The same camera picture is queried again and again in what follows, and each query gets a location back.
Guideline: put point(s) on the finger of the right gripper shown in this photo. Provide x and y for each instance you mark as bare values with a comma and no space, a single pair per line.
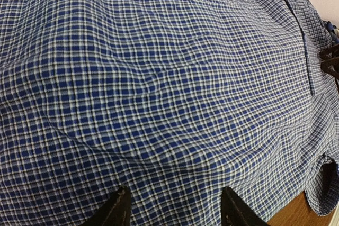
330,52
330,67

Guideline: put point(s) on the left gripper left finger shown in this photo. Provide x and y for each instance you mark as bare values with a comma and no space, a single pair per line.
115,211

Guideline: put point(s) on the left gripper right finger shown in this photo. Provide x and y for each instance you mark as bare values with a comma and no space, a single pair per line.
235,212

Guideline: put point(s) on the blue small-check shirt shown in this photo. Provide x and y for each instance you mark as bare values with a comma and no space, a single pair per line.
174,99

